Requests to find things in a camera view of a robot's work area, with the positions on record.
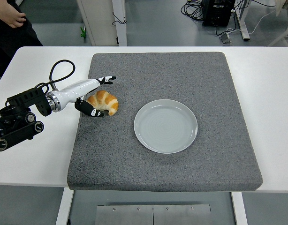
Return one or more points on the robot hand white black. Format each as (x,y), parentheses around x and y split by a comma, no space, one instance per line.
(76,90)

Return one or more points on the croissant bread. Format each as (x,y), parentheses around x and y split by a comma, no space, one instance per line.
(104,98)

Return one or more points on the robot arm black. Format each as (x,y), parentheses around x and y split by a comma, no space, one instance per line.
(24,98)

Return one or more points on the grey round plate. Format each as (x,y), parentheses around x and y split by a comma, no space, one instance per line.
(165,126)

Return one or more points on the grey metal plate with screws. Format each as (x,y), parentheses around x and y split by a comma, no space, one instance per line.
(134,215)

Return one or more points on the small green object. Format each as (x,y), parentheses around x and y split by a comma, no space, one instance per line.
(82,32)

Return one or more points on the white cabinet panel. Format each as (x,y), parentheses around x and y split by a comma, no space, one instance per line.
(99,18)

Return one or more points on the person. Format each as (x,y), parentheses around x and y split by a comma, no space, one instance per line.
(12,39)

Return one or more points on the grey felt mat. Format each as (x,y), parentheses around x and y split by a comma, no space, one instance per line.
(158,77)

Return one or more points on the white table leg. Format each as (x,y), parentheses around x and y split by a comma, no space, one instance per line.
(239,208)
(64,206)

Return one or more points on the small grey pedal box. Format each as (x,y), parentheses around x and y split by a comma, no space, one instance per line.
(226,39)

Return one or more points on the black computer case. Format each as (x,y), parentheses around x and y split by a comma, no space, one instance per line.
(216,14)

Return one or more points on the white desk leg with foot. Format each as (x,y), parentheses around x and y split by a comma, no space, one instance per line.
(243,28)

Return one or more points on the beige cloth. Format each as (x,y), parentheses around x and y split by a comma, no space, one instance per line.
(281,5)

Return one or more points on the white desk upright post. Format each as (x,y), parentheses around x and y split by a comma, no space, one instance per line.
(120,35)

